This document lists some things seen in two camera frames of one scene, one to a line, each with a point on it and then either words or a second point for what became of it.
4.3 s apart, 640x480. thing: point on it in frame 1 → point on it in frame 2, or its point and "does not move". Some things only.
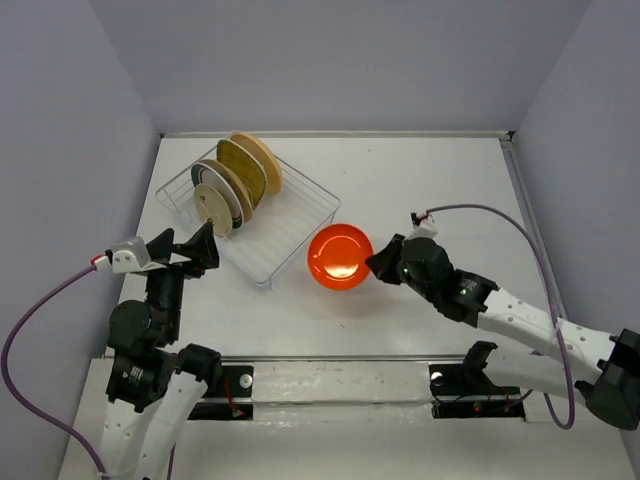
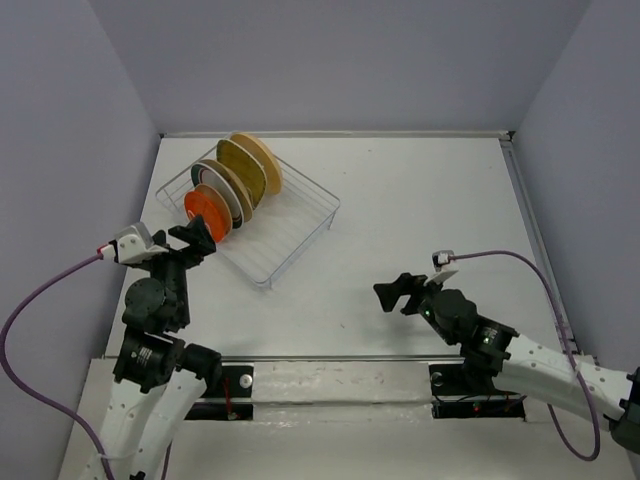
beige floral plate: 237,184 does not move
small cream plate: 212,206 does not move
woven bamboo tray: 249,170 does not move
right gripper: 398,257 → 413,293
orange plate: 337,256 → 195,205
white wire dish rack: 281,229 does not move
